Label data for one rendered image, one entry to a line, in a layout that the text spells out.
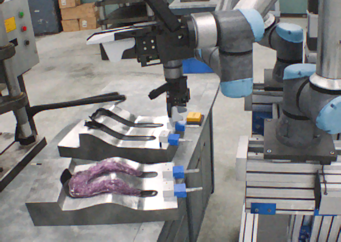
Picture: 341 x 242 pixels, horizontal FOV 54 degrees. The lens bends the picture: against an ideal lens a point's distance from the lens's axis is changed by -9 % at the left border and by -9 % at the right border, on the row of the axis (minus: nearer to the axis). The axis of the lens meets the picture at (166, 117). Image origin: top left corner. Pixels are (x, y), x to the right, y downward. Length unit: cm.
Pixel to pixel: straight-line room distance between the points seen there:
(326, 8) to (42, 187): 102
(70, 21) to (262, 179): 730
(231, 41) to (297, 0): 708
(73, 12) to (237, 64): 743
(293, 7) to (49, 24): 533
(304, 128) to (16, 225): 101
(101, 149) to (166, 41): 84
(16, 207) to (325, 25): 119
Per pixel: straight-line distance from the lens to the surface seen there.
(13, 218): 137
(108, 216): 119
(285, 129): 110
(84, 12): 800
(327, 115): 90
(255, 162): 113
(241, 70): 77
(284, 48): 150
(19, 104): 174
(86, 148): 152
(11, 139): 195
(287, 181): 117
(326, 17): 87
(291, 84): 103
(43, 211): 124
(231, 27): 74
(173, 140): 140
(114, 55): 69
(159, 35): 70
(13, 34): 192
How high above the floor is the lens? 162
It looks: 27 degrees down
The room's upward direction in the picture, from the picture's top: 6 degrees counter-clockwise
